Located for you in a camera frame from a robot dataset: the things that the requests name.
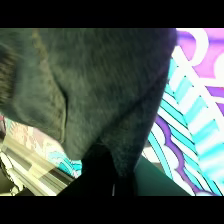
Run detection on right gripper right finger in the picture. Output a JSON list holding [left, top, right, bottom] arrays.
[[113, 155, 192, 197]]

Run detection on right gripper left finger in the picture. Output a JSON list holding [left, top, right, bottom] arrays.
[[58, 143, 115, 197]]

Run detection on dark grey garment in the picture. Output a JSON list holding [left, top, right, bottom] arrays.
[[0, 27, 178, 178]]

